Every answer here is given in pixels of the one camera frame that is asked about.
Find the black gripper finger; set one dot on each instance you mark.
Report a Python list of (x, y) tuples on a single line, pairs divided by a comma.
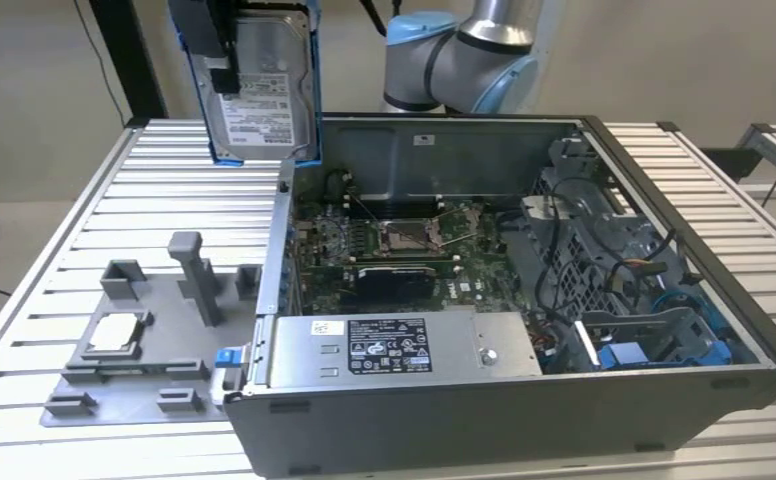
[(223, 30)]

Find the hard disk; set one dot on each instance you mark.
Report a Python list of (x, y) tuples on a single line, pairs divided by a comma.
[(261, 115)]

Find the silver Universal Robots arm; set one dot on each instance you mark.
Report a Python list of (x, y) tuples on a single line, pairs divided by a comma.
[(428, 70)]

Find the grey metal disk bay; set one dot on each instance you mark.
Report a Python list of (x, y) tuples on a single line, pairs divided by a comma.
[(581, 295)]

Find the thin metal locking lever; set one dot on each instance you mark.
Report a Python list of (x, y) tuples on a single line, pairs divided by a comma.
[(366, 208)]

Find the CPU socket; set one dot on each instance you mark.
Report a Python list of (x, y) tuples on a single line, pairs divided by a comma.
[(404, 240)]

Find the black graphics card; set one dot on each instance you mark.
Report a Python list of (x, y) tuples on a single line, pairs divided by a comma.
[(394, 287)]

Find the silver CPU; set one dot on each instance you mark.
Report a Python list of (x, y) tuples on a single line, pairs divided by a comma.
[(115, 332)]

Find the green motherboard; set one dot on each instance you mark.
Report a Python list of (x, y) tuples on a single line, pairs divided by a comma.
[(481, 280)]

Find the grey plastic parts rack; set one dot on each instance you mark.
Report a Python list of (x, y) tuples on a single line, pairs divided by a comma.
[(161, 350)]

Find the blue case latch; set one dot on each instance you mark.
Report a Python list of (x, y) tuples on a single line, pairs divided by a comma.
[(226, 357)]

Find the grey power supply unit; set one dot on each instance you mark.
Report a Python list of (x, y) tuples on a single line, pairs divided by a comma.
[(454, 350)]

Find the black box between tables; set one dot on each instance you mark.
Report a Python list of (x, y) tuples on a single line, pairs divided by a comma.
[(728, 162)]

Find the black open PC case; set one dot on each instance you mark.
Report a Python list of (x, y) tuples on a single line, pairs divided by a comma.
[(428, 430)]

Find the black vertical frame post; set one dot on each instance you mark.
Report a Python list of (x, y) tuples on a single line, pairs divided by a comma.
[(121, 50)]

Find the blue plastic drive bracket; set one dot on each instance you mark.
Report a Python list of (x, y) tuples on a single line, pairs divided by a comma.
[(621, 357)]

